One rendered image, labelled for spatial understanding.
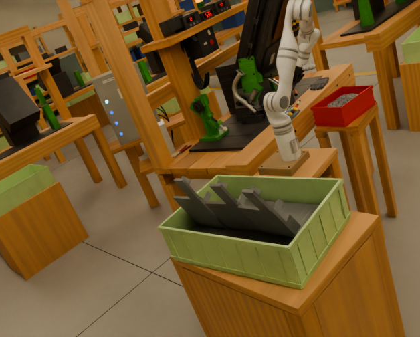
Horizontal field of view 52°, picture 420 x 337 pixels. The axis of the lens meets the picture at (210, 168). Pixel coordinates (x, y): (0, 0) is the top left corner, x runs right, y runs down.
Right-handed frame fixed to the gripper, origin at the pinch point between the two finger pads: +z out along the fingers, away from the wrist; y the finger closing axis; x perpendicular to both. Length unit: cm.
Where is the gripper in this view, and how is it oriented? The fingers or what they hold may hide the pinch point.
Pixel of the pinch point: (291, 87)
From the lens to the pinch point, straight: 249.4
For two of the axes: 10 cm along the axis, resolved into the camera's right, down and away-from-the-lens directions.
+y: -7.5, 3.1, -5.8
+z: -1.7, 7.6, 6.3
